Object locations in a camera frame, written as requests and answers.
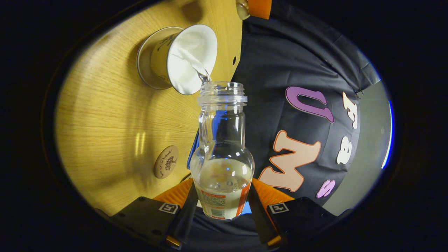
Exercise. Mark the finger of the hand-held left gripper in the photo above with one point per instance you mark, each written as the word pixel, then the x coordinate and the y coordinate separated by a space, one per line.
pixel 260 8

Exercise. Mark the cream ceramic teacup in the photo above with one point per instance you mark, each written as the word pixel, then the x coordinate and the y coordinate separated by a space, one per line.
pixel 189 59

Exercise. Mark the black backdrop cloth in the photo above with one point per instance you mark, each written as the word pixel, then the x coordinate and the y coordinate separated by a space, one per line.
pixel 280 59

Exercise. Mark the round cork coaster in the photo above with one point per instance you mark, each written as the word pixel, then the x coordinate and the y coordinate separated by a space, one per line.
pixel 166 162

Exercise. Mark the clear water bottle orange label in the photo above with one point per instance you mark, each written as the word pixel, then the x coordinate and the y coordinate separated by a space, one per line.
pixel 222 175

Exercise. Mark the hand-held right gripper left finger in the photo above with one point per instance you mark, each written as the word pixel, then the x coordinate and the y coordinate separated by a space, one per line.
pixel 150 218

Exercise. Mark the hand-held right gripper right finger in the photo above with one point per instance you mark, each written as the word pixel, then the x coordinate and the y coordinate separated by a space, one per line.
pixel 304 217

